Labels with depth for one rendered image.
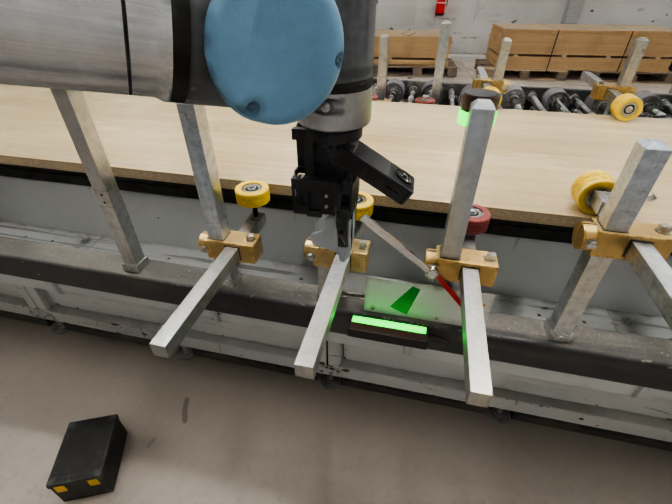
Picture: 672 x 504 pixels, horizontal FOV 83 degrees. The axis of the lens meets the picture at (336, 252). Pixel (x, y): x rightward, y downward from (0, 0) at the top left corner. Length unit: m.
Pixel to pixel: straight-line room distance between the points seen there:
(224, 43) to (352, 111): 0.24
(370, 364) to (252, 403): 0.48
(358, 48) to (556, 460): 1.45
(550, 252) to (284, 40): 0.90
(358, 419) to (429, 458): 0.27
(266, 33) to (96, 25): 0.08
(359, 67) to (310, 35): 0.19
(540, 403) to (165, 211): 1.34
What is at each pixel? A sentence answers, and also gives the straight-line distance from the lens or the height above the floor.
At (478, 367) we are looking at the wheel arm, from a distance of 0.60.
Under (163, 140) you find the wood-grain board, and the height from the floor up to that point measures 0.90.
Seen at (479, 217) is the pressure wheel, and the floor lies 0.91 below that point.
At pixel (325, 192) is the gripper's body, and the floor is 1.09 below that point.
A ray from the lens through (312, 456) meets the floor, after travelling 1.45.
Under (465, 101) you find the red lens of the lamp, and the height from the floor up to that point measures 1.15.
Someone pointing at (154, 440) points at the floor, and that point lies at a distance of 1.61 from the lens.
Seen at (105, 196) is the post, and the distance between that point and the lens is 0.99.
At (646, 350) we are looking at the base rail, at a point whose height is 0.70.
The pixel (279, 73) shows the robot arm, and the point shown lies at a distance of 0.25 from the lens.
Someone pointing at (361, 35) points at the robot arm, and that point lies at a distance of 0.44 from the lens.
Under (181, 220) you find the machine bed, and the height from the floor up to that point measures 0.72.
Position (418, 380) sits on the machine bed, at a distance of 1.43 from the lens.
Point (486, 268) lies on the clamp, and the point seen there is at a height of 0.86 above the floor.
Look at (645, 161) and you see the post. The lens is 0.73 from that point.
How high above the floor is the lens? 1.32
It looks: 37 degrees down
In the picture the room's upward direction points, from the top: straight up
